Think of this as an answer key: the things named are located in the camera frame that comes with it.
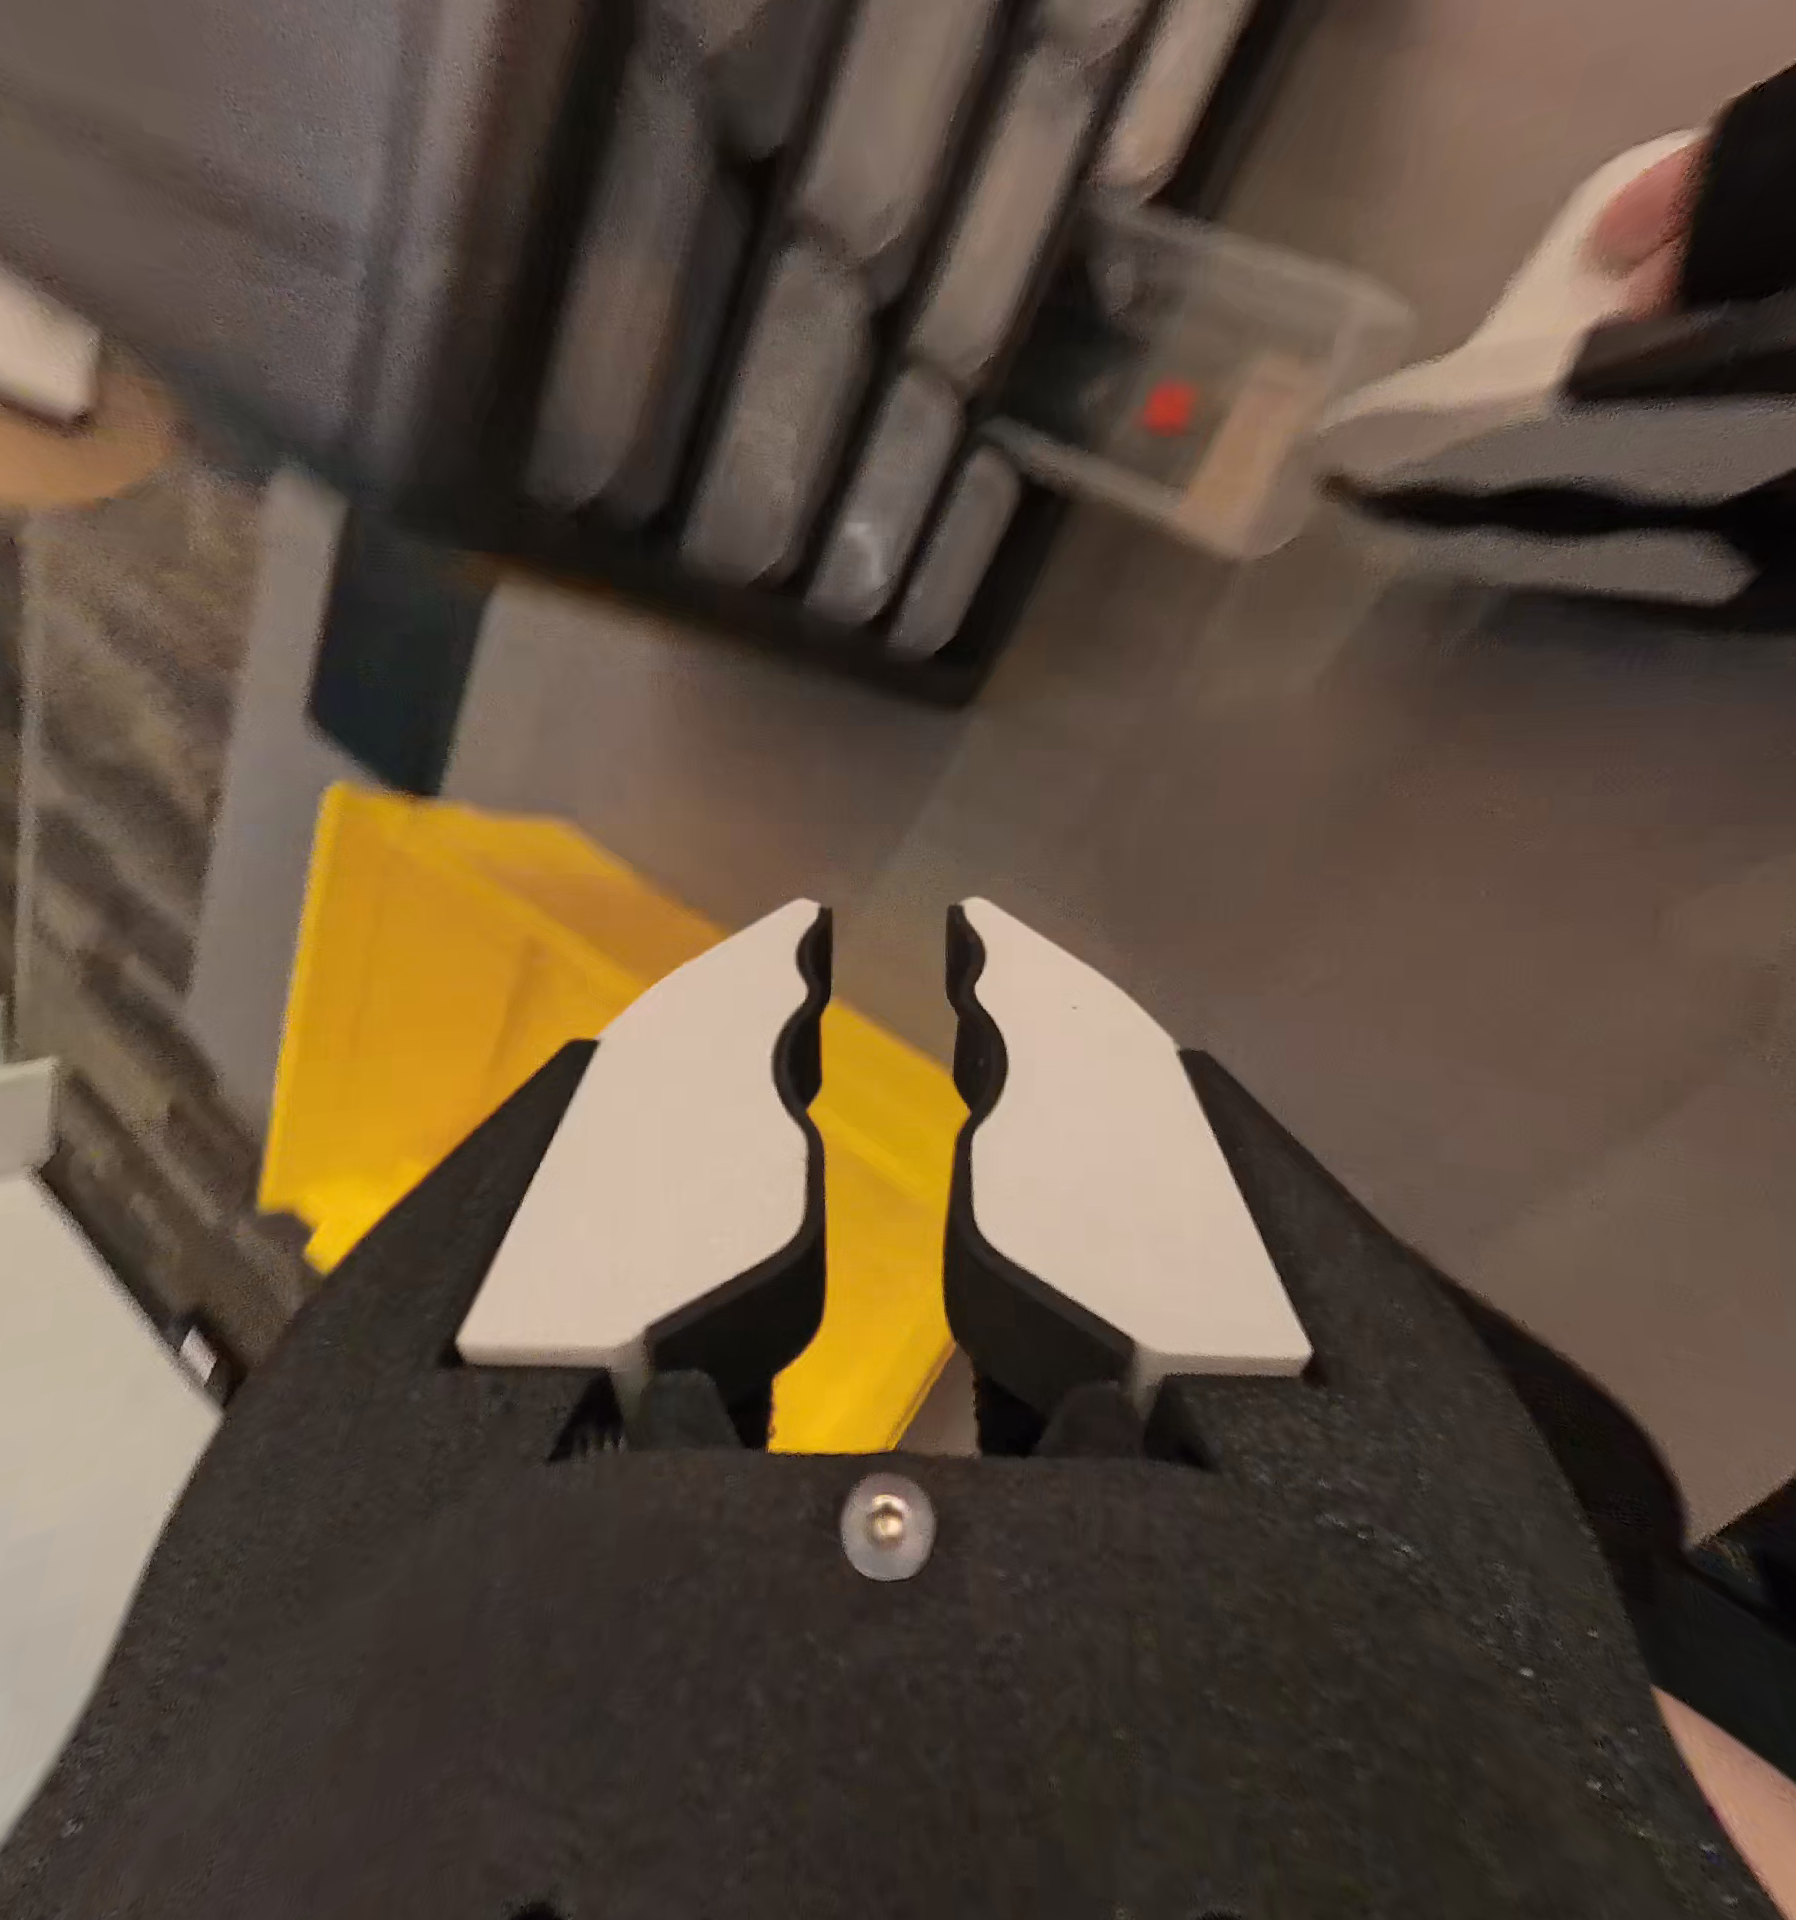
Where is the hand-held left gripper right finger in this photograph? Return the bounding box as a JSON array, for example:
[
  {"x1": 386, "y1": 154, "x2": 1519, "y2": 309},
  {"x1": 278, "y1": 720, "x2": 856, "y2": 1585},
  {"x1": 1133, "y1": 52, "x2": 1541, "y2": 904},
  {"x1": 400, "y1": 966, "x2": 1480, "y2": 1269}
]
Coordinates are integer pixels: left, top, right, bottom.
[{"x1": 947, "y1": 893, "x2": 1320, "y2": 1385}]

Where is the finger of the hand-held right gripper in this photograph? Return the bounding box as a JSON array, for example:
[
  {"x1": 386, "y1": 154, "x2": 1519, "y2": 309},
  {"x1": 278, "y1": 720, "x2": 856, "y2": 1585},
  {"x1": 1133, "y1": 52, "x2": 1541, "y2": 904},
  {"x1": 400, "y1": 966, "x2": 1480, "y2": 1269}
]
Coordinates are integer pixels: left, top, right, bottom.
[
  {"x1": 1371, "y1": 511, "x2": 1761, "y2": 608},
  {"x1": 1314, "y1": 133, "x2": 1796, "y2": 507}
]

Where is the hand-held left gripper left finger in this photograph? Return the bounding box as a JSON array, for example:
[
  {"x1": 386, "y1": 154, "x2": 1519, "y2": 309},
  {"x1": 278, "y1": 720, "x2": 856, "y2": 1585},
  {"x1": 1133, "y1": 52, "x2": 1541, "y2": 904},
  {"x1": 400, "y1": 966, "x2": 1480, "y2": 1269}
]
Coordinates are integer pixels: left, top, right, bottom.
[{"x1": 456, "y1": 893, "x2": 832, "y2": 1383}]

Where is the clear plastic drawer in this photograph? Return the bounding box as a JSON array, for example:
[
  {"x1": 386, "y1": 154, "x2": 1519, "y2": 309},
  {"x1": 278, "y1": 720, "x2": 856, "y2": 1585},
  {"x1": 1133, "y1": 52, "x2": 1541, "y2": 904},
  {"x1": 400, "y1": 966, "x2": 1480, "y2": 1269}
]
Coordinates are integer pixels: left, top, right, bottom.
[{"x1": 982, "y1": 189, "x2": 1417, "y2": 567}]

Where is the yellow plastic bin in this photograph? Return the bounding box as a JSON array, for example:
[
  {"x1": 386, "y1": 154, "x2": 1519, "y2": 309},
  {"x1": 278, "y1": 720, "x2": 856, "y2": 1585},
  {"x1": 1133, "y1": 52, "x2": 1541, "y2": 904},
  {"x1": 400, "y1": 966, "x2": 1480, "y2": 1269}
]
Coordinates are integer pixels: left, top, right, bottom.
[{"x1": 257, "y1": 782, "x2": 982, "y2": 1457}]

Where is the black drawer cabinet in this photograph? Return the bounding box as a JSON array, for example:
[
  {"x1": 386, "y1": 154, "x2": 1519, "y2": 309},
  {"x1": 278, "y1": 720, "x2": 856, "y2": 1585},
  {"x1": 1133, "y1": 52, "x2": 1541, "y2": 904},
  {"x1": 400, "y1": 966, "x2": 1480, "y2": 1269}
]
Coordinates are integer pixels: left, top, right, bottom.
[{"x1": 323, "y1": 0, "x2": 1326, "y2": 713}]

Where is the person's right hand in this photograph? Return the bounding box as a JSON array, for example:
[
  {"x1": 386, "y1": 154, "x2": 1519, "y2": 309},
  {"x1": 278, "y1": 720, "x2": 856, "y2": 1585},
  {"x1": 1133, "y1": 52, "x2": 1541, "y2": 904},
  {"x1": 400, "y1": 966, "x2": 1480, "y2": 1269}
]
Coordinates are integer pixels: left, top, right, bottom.
[{"x1": 1600, "y1": 133, "x2": 1717, "y2": 278}]

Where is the white flat panel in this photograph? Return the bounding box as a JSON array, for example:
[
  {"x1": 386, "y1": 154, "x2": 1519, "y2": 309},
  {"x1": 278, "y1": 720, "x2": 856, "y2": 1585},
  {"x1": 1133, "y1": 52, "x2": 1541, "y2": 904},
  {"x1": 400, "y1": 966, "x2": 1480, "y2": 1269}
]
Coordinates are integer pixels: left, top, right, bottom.
[{"x1": 0, "y1": 999, "x2": 231, "y2": 1898}]

